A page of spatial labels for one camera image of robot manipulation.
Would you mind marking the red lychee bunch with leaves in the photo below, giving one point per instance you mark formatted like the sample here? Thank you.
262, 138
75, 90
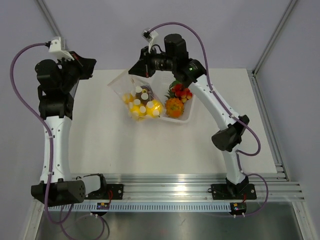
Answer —
177, 90

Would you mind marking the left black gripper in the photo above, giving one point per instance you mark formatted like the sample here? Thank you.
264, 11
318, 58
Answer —
86, 66

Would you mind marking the clear zip top bag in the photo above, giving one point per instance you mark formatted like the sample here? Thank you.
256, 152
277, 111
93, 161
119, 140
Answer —
126, 83

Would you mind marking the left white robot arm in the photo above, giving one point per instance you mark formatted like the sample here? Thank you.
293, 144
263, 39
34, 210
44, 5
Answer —
56, 80

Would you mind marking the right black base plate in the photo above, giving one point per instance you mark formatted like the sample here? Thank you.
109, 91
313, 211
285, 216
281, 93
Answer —
220, 192

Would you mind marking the orange spiky horned melon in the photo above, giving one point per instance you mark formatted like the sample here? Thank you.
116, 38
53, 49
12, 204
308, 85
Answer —
174, 107

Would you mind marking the white slotted cable duct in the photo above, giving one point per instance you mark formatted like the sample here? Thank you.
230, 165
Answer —
146, 207

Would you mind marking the dark red plum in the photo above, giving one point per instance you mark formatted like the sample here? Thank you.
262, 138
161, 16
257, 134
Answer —
144, 94

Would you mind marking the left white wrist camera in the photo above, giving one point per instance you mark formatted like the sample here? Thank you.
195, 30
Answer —
58, 49

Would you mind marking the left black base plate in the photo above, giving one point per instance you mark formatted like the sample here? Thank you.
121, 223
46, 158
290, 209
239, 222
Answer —
110, 191

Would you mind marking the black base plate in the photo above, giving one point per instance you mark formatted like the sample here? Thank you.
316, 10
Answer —
220, 192
110, 191

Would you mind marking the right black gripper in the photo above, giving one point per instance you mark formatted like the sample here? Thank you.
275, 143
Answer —
142, 69

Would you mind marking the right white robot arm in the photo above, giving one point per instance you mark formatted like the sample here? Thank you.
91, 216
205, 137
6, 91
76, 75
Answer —
191, 73

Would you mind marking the yellow bell pepper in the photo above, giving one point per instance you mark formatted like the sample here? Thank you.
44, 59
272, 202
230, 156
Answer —
136, 110

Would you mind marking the yellow lemon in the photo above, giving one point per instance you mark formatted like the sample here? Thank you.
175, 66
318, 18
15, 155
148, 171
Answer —
154, 109

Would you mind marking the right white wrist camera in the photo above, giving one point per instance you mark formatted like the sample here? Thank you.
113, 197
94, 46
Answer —
150, 37

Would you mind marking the aluminium mounting rail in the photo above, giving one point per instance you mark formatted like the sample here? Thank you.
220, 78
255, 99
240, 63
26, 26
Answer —
194, 187

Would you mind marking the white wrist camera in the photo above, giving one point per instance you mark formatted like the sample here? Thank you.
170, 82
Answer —
58, 49
150, 37

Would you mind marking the white plastic basket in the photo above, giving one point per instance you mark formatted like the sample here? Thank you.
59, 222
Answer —
160, 83

